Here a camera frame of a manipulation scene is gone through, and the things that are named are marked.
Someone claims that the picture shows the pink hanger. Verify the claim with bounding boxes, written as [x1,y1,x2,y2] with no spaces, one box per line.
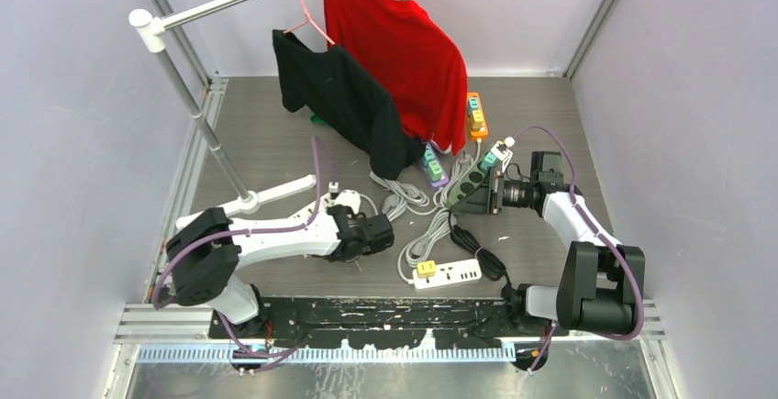
[283,0,335,46]

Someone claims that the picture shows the metal clothes rack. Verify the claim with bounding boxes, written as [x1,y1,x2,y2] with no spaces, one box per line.
[128,0,320,215]

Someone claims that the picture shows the black garment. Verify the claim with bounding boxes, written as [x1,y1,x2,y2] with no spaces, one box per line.
[272,29,424,180]

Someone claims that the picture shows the orange power strip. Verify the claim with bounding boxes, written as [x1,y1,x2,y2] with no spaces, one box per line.
[466,92,488,141]

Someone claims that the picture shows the black coiled cable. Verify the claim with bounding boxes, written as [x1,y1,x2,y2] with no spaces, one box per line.
[448,223,515,300]

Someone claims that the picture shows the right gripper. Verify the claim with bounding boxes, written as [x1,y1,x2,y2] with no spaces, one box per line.
[451,166,536,216]

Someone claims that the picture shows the green power strip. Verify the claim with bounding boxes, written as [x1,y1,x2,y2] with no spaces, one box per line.
[447,140,512,215]

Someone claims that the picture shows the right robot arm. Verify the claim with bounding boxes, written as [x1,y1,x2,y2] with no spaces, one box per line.
[447,151,645,339]

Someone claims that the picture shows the yellow plug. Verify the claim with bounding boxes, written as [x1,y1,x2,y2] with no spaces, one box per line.
[415,260,438,279]

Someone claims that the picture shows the purple power strip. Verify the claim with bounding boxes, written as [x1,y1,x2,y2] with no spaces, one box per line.
[418,144,450,190]

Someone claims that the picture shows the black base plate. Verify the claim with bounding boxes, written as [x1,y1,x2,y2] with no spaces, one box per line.
[233,297,550,350]

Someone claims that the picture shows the white power strip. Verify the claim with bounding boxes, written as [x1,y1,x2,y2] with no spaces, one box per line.
[412,259,483,291]

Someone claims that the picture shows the red sweater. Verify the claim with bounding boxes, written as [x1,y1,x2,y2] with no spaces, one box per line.
[324,0,468,154]

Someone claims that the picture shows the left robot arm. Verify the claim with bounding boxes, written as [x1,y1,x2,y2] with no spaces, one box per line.
[154,205,395,338]

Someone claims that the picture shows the white coiled cable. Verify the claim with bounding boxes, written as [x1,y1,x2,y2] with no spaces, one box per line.
[358,150,482,285]

